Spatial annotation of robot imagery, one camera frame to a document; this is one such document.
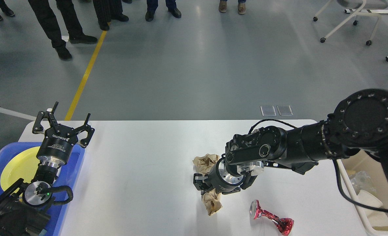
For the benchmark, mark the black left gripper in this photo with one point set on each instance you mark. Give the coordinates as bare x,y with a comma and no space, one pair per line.
56,147

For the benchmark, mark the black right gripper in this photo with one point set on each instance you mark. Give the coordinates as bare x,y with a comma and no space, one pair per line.
220,179

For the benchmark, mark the brown paper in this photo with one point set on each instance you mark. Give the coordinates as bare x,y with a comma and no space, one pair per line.
203,165
212,201

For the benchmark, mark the yellow plastic plate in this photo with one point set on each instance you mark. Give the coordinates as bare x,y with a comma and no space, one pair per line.
24,165

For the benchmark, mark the red foil wrapper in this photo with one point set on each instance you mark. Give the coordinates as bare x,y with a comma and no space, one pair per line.
284,225

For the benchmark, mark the aluminium foil tray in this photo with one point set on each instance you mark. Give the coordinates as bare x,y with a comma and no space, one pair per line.
362,181

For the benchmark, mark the white paper cup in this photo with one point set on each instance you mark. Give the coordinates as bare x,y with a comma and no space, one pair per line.
367,198

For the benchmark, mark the cream paper cup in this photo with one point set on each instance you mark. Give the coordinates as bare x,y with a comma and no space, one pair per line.
378,220

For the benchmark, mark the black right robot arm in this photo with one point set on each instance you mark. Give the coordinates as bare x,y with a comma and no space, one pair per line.
359,122

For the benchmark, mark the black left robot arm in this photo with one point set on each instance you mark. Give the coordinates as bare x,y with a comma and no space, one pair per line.
24,206

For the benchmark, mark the white pink plate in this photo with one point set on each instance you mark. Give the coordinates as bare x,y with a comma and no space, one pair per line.
58,171

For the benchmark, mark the left floor socket plate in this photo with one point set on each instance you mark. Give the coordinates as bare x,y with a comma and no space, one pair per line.
268,111

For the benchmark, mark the floor socket plate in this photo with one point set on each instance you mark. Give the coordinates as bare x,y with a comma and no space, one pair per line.
285,110
268,111

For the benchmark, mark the right floor socket plate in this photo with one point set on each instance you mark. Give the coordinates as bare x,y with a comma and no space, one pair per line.
285,110

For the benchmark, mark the bystander black trousers left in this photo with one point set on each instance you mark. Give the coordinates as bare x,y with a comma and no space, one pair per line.
50,26

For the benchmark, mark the bystander black trousers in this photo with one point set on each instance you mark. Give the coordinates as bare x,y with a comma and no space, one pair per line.
50,26
107,10

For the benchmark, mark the bystander black trousers middle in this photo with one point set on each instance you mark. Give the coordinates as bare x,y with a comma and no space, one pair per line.
107,10

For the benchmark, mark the white waste bin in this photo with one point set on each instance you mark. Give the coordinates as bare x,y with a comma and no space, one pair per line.
363,162

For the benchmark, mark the bystander dark blue trousers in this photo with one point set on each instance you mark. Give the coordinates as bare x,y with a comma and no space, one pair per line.
152,5

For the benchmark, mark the white rolling chair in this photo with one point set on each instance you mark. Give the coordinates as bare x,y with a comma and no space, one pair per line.
355,8

